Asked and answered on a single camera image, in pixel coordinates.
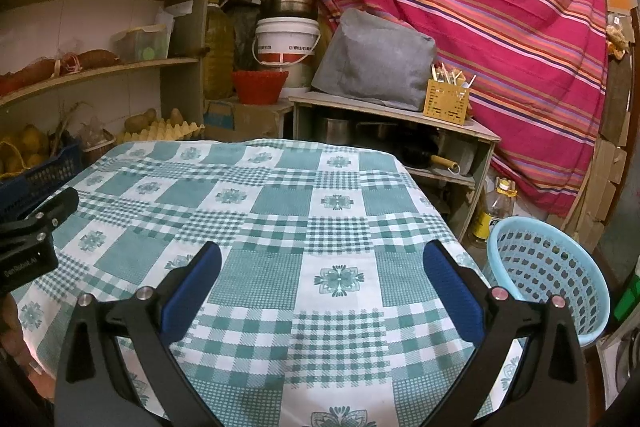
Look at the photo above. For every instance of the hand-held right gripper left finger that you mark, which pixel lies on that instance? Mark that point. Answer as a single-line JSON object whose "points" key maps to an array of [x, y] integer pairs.
{"points": [[192, 297]]}

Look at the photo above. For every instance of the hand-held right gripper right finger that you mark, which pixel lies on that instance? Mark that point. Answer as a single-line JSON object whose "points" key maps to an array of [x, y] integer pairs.
{"points": [[455, 297]]}

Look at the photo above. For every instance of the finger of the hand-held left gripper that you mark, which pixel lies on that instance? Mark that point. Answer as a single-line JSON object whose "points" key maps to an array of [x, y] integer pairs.
{"points": [[55, 209]]}

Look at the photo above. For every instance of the light blue plastic basket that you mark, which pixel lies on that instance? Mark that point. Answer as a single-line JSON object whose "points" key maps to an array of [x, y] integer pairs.
{"points": [[595, 307]]}

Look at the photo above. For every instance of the dark blue plastic crate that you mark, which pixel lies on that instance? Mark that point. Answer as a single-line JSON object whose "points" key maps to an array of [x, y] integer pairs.
{"points": [[45, 174]]}

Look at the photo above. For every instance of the pile of yellow produce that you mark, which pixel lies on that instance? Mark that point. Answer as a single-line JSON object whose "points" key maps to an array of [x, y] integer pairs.
{"points": [[25, 147]]}

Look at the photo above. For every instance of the brown wicker basket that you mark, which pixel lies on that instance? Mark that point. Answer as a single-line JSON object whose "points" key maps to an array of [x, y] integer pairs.
{"points": [[97, 152]]}

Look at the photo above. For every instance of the cooking oil bottle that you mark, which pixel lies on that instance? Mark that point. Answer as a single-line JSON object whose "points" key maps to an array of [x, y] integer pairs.
{"points": [[495, 212]]}

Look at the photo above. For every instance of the large brown potato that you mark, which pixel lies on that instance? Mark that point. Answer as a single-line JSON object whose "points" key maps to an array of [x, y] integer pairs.
{"points": [[141, 121]]}

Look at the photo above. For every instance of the green checked tablecloth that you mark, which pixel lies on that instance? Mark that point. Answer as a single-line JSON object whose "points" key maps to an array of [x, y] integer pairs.
{"points": [[300, 232]]}

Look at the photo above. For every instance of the yellow egg tray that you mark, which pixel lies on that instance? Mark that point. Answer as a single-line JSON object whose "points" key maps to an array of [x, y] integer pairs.
{"points": [[165, 132]]}

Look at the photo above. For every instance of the reddish sweet potato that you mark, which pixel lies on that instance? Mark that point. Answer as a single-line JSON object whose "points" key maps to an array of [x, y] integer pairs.
{"points": [[95, 58], [35, 74]]}

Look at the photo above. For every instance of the small brown potato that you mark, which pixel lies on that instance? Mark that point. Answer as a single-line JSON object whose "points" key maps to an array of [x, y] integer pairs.
{"points": [[175, 117]]}

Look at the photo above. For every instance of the clear plastic container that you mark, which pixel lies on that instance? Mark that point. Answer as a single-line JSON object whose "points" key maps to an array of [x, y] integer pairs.
{"points": [[140, 44]]}

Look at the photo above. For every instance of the cardboard box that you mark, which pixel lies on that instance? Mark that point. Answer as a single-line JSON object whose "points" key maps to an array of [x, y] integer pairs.
{"points": [[250, 119]]}

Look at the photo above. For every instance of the yellow utensil holder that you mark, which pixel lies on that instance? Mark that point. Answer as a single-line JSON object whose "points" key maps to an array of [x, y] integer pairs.
{"points": [[445, 104]]}

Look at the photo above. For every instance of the wooden side cabinet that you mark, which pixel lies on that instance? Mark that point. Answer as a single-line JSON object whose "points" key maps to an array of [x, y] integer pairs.
{"points": [[380, 109]]}

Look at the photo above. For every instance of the small steel pot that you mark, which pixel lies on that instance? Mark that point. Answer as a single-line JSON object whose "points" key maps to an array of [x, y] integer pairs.
{"points": [[334, 132]]}

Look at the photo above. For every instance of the red plastic bowl basket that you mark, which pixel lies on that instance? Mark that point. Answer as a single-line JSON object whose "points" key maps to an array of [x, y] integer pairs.
{"points": [[260, 87]]}

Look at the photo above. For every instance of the bundle of kitchen utensils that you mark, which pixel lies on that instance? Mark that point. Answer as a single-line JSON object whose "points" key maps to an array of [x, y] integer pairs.
{"points": [[450, 74]]}

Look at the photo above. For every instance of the large yellow oil jug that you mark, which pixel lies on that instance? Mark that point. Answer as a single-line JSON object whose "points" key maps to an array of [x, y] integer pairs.
{"points": [[219, 52]]}

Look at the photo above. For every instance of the grey cushion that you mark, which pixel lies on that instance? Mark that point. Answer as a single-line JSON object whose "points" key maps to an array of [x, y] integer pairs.
{"points": [[372, 62]]}

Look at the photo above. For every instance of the white plastic bucket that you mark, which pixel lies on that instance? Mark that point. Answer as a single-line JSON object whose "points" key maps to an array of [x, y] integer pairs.
{"points": [[285, 37]]}

